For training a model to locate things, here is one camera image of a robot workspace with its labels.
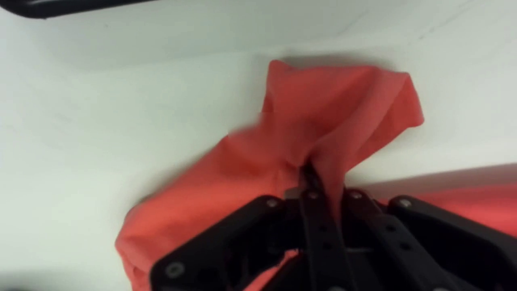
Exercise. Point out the black ridged tray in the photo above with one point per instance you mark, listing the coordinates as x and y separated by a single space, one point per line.
42 7

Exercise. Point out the red cloth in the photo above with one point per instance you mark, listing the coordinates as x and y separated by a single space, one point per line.
300 119

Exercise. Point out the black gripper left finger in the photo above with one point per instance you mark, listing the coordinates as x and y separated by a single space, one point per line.
323 243

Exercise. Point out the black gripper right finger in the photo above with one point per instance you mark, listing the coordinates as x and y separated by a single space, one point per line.
430 243

